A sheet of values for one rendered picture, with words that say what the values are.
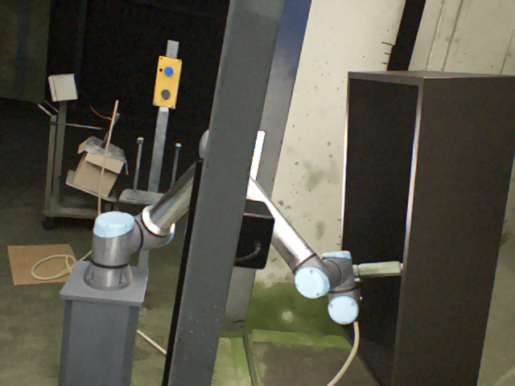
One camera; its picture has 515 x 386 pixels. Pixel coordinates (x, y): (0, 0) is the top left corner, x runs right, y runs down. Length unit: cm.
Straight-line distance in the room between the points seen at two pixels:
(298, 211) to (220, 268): 210
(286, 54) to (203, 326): 203
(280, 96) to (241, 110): 198
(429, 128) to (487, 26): 148
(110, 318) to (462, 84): 148
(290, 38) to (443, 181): 124
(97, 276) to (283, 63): 138
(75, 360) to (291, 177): 140
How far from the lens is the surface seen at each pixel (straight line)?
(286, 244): 133
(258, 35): 47
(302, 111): 249
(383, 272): 174
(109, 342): 195
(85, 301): 188
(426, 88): 146
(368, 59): 258
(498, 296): 303
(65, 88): 412
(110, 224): 182
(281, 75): 245
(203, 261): 51
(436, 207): 157
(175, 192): 177
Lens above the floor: 154
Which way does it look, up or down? 15 degrees down
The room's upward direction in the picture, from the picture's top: 11 degrees clockwise
